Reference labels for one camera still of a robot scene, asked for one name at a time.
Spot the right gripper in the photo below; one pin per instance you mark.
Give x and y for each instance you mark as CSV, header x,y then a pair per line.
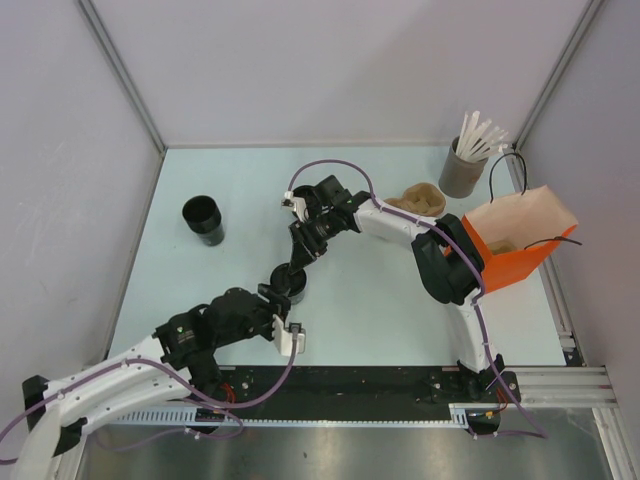
x,y
306,249

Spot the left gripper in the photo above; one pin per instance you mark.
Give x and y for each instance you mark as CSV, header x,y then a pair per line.
x,y
277,304

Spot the dark takeout coffee cup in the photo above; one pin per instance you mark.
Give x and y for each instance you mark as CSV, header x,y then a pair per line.
x,y
291,285

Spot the black plastic cup lid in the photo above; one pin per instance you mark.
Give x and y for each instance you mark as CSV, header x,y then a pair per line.
x,y
287,280

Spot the orange paper bag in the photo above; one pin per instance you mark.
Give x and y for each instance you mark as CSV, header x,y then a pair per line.
x,y
535,221

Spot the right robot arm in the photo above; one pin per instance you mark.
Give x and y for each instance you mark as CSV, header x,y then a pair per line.
x,y
448,263

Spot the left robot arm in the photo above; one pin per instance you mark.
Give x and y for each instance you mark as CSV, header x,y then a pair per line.
x,y
173,363

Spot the grey straw holder cup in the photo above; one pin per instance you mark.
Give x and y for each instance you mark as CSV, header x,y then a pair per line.
x,y
459,177

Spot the white straws bundle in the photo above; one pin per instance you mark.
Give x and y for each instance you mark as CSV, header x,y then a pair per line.
x,y
478,140

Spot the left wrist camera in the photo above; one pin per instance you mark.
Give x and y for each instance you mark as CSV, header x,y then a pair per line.
x,y
289,337

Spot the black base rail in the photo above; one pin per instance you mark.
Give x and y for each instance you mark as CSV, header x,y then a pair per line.
x,y
379,393

